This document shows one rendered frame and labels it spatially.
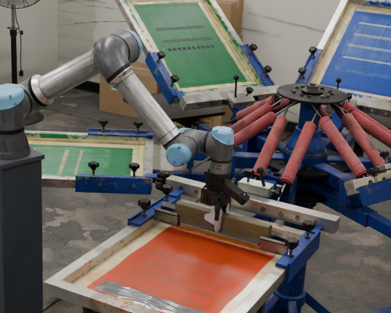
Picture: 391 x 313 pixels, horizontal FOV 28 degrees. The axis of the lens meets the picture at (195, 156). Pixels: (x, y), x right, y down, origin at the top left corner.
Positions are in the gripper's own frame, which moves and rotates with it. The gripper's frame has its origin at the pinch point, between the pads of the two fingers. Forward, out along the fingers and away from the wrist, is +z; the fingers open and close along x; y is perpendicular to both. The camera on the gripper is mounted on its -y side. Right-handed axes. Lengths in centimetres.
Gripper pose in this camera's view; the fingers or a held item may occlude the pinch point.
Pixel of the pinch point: (221, 226)
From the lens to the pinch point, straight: 270.8
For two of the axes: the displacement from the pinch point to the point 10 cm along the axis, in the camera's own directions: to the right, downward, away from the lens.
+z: -0.6, 9.4, 3.4
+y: -8.9, -2.1, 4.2
